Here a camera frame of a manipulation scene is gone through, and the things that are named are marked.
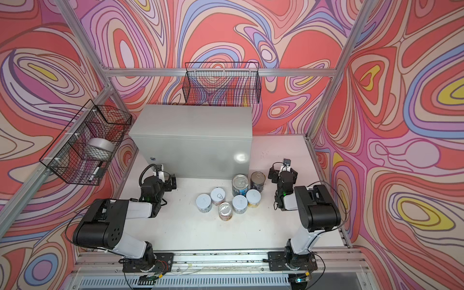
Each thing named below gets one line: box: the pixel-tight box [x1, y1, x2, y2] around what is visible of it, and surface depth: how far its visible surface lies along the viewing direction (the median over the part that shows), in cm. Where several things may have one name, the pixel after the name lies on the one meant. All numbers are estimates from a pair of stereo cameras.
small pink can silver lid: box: [218, 201, 233, 222], surface depth 84 cm
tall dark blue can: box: [249, 170, 266, 193], surface depth 90 cm
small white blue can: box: [232, 194, 248, 215], surface depth 86 cm
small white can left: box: [195, 193, 213, 214], surface depth 87 cm
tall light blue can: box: [232, 174, 249, 197], surface depth 88 cm
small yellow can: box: [245, 188, 262, 208], surface depth 88 cm
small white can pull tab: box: [210, 187, 226, 207], surface depth 88 cm
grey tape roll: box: [85, 137, 116, 162], surface depth 74 cm
